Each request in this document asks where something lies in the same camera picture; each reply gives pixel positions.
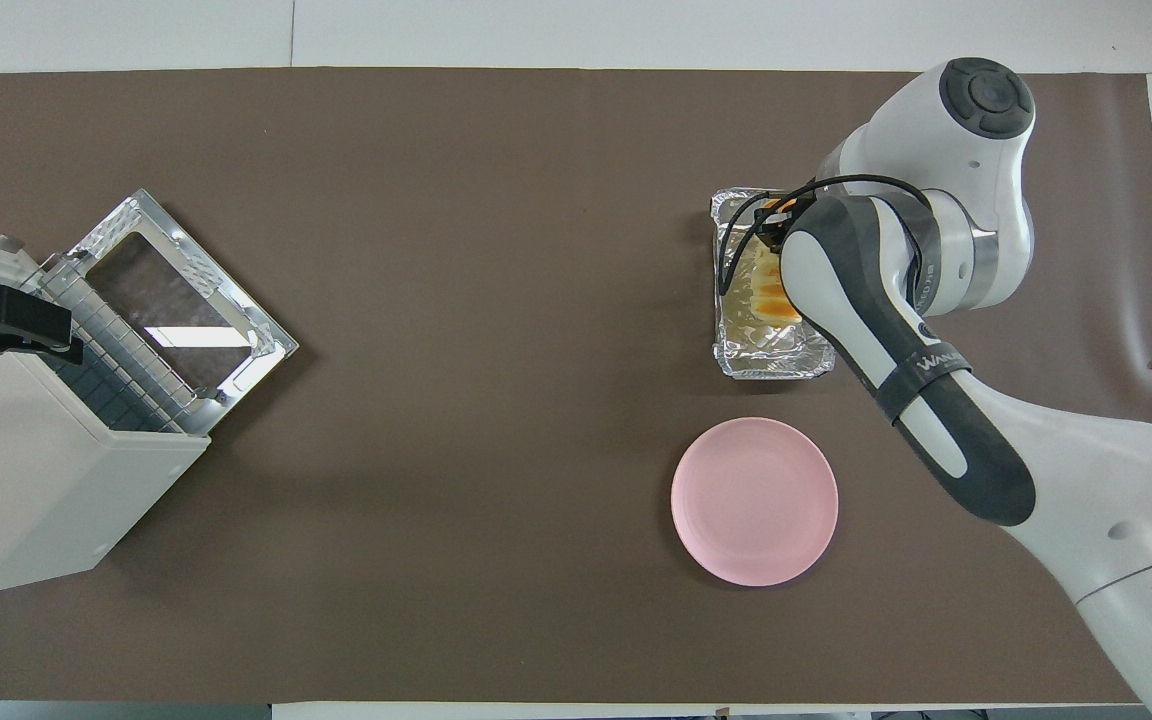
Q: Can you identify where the pink round plate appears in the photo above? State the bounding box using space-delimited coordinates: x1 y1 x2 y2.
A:
671 417 839 587

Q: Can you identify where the aluminium foil tray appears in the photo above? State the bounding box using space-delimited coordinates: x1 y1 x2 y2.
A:
710 187 835 382

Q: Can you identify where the brown table mat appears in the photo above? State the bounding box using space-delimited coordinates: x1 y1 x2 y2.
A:
0 68 1152 706

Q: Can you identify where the cream toaster oven body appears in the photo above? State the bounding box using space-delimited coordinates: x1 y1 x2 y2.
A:
0 210 212 599

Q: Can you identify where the glass oven door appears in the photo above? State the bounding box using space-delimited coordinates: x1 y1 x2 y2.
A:
66 188 300 438

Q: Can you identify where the metal oven wire rack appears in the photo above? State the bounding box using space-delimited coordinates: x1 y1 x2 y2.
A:
31 255 212 436

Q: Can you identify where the yellow sliced bread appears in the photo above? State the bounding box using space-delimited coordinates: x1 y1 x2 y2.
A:
733 245 805 329

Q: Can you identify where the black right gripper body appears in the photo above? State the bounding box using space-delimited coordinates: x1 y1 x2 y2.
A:
762 196 809 246

